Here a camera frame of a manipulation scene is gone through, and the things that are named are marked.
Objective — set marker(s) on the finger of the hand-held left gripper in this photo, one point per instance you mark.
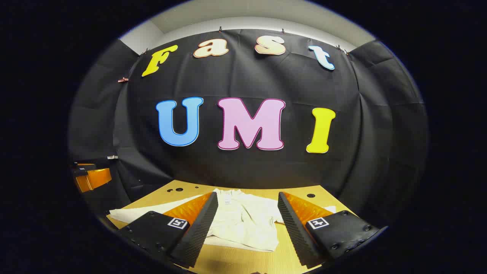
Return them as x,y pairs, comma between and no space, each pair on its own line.
97,178

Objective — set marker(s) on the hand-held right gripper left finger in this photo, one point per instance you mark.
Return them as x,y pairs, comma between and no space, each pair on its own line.
201,232

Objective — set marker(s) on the white t-shirt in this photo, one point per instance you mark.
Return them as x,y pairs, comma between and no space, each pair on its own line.
247,220

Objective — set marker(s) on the black backdrop cloth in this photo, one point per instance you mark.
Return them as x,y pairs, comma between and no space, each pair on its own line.
243,83

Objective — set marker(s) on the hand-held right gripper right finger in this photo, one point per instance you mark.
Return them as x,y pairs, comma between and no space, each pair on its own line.
295,232

